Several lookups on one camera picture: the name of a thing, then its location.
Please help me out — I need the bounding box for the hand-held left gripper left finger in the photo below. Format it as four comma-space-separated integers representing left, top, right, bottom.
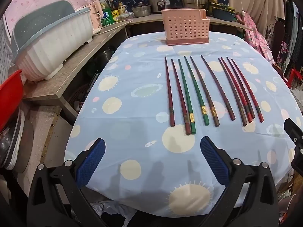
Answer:
27, 138, 106, 227

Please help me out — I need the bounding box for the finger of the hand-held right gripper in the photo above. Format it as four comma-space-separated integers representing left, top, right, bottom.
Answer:
283, 118, 303, 145

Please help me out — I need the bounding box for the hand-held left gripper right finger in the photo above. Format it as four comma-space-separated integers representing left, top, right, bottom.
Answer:
200, 136, 279, 227

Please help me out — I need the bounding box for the green chopstick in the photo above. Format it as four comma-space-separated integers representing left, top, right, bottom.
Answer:
177, 58, 197, 135
184, 56, 210, 126

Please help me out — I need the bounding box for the brown chopstick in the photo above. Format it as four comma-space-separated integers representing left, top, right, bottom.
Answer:
218, 58, 248, 127
190, 56, 220, 127

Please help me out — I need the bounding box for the dark red chopstick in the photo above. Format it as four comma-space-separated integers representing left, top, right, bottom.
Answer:
164, 56, 176, 127
171, 59, 192, 135

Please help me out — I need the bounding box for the dark maroon chopstick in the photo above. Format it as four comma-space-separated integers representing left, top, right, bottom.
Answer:
200, 55, 236, 121
226, 56, 256, 120

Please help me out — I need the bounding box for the pink perforated utensil basket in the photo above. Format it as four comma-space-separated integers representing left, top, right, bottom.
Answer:
161, 9, 211, 46

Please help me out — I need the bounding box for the red plastic stool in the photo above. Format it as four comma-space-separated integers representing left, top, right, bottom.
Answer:
285, 68, 303, 89

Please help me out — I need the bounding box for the white plastic bag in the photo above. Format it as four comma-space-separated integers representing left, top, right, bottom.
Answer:
92, 201, 133, 227

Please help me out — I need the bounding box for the blue planet print tablecloth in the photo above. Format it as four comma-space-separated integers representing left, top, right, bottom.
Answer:
64, 32, 303, 218

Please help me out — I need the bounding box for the black metal chair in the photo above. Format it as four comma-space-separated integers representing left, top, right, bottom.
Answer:
266, 20, 286, 62

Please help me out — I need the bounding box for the pink floral cloth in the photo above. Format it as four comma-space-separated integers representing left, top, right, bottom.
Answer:
243, 12, 275, 65

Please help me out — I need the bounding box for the wooden side counter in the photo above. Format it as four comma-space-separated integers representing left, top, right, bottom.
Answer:
22, 18, 133, 121

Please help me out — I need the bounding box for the red plastic basin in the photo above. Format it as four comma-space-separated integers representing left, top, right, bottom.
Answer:
0, 69, 24, 133

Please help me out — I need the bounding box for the white ribbed dish drainer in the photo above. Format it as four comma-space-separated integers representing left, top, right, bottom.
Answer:
12, 7, 94, 82

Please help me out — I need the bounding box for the beige curtain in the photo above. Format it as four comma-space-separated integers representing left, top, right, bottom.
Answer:
228, 0, 287, 36

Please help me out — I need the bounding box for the blue plastic tub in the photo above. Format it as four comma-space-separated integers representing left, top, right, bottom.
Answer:
212, 6, 236, 22

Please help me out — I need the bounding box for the pink electric kettle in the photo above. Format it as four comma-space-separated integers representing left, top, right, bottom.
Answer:
91, 1, 105, 35

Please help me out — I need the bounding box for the green detergent bottle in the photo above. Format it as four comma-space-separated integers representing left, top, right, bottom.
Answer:
100, 0, 115, 27

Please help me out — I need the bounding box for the clear plastic food container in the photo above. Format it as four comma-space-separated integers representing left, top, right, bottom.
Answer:
117, 12, 134, 21

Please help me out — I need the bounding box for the wooden back counter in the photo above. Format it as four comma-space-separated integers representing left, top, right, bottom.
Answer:
127, 13, 254, 33

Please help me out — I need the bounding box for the grey-blue drainer lid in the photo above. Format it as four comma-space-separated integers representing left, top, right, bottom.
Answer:
11, 0, 77, 59

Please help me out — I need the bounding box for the steel pot with lid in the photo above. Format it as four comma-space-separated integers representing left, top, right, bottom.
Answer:
132, 2, 152, 18

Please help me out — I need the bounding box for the silver rice cooker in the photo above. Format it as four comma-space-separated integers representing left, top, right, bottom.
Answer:
148, 0, 176, 14

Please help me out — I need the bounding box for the white cable with switch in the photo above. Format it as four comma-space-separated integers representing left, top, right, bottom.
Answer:
236, 0, 247, 17

